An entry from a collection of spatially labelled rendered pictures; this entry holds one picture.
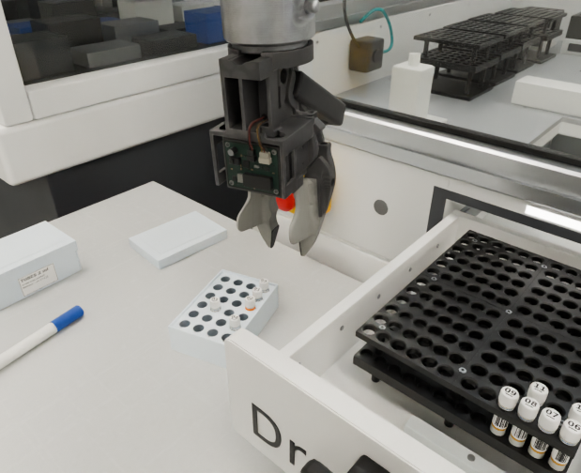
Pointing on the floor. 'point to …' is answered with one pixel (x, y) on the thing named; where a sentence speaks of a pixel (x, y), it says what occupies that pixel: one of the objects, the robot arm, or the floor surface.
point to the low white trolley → (130, 351)
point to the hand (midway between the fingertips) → (290, 236)
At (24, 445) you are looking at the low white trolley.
